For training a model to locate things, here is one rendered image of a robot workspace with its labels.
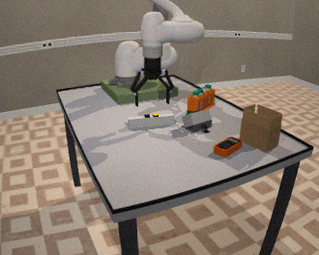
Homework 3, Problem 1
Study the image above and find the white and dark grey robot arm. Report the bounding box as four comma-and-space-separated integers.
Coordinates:
108, 0, 205, 88

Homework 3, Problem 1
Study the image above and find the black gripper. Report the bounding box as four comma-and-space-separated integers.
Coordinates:
130, 58, 174, 106

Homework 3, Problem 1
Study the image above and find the brown cardboard box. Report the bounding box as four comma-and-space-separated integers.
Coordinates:
240, 104, 282, 153

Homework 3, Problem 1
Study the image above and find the black table edge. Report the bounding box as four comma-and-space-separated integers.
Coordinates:
56, 83, 313, 214

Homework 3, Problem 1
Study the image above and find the orange digital multimeter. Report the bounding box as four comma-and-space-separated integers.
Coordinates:
214, 136, 243, 157

